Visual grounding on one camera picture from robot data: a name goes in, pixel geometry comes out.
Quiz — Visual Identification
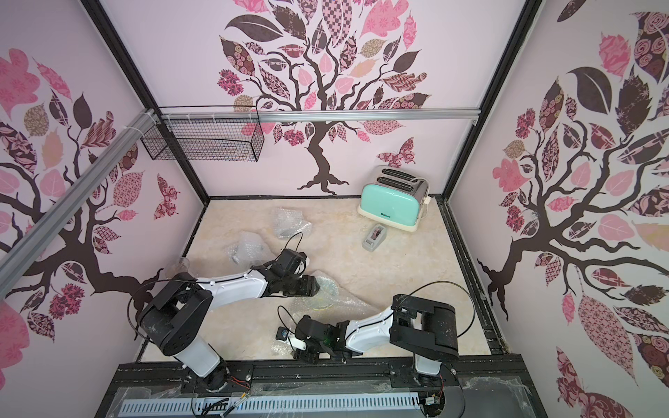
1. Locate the black corner frame post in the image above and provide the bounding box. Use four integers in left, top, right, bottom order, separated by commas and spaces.
80, 0, 211, 207

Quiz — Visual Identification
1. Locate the aluminium rail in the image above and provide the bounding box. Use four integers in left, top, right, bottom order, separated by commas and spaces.
161, 106, 481, 123
1, 109, 158, 299

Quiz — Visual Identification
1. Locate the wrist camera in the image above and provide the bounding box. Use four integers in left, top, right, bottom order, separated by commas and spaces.
275, 327, 306, 351
271, 248, 309, 277

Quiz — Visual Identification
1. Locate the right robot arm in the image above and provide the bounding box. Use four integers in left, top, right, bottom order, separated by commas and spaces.
276, 294, 460, 376

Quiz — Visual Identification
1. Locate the clear drinking glass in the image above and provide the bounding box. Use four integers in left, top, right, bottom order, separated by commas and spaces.
163, 257, 191, 279

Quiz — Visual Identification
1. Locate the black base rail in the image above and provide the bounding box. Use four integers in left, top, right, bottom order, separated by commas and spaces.
109, 355, 527, 389

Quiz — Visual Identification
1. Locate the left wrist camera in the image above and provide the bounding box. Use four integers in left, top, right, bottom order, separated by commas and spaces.
271, 248, 309, 277

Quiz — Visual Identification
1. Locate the black wire basket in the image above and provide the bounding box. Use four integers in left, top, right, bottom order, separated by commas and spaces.
141, 104, 265, 162

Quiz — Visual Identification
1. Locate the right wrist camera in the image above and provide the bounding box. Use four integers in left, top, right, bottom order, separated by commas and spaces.
275, 327, 306, 351

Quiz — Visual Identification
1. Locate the yellow dotted ceramic bowl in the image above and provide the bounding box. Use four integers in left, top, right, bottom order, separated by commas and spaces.
307, 276, 340, 310

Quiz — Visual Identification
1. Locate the grey tape dispenser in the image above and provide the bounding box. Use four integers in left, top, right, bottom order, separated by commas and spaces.
362, 224, 388, 252

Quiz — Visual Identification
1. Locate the white slotted cable duct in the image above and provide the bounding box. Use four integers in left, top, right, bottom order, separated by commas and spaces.
116, 393, 421, 417

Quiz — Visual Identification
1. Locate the mint green toaster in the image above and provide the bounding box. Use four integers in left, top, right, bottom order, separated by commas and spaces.
357, 165, 430, 233

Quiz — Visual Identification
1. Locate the aluminium rail back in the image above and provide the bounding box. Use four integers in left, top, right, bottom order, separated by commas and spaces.
161, 106, 481, 123

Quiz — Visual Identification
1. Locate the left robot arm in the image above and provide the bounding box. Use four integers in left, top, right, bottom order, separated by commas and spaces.
137, 266, 320, 379

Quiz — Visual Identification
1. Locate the aluminium rail left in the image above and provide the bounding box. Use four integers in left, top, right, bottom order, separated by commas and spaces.
1, 109, 158, 299

